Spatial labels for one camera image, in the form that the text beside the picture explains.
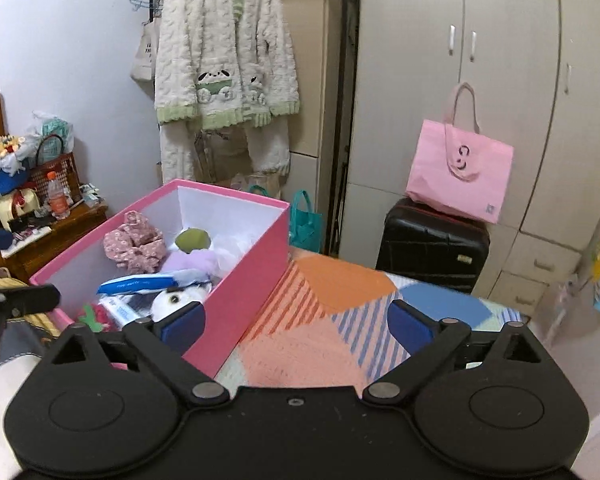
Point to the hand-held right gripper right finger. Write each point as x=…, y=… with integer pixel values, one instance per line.
x=410, y=327

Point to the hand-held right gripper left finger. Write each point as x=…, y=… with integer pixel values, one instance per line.
x=182, y=325

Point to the white panda plush toy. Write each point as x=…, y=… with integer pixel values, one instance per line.
x=175, y=300

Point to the large blue white tissue pack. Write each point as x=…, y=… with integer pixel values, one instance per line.
x=130, y=285

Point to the red strawberry plush toy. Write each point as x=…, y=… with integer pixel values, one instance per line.
x=102, y=317

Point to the pink cardboard box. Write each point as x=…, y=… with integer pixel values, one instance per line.
x=250, y=285

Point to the olive green plush toy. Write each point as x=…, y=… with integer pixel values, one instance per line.
x=192, y=239

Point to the pink floral scrunchie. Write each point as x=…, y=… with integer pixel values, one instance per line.
x=135, y=245

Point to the grey cloth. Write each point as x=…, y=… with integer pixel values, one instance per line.
x=15, y=355

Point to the cream handbag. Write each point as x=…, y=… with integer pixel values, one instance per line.
x=17, y=205

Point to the wooden dresser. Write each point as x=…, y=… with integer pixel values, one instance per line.
x=55, y=245

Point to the plush flower bouquet blue wrap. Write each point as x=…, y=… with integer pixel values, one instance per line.
x=5, y=180

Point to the red label water bottle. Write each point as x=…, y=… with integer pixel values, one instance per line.
x=58, y=200

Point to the white cloth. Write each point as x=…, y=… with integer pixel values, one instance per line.
x=0, y=420

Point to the black suitcase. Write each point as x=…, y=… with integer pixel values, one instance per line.
x=430, y=245

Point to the brown woven basket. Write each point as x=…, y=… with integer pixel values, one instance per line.
x=65, y=170

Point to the patchwork blanket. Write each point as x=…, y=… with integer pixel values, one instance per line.
x=305, y=350

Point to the teal white plastic package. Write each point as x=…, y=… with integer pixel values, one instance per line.
x=55, y=130

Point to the pink tote bag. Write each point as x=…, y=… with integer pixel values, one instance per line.
x=455, y=185

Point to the white plastic bag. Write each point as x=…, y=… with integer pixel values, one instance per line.
x=565, y=300

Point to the cream fleece pants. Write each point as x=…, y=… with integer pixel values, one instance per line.
x=180, y=155

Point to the canvas tote bag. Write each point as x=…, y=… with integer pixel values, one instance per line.
x=145, y=60

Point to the beige wardrobe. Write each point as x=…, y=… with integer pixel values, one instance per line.
x=405, y=85

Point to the light wooden cabinet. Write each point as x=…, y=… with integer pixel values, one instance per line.
x=310, y=85

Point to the cream fleece robe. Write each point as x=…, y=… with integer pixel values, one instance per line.
x=205, y=35

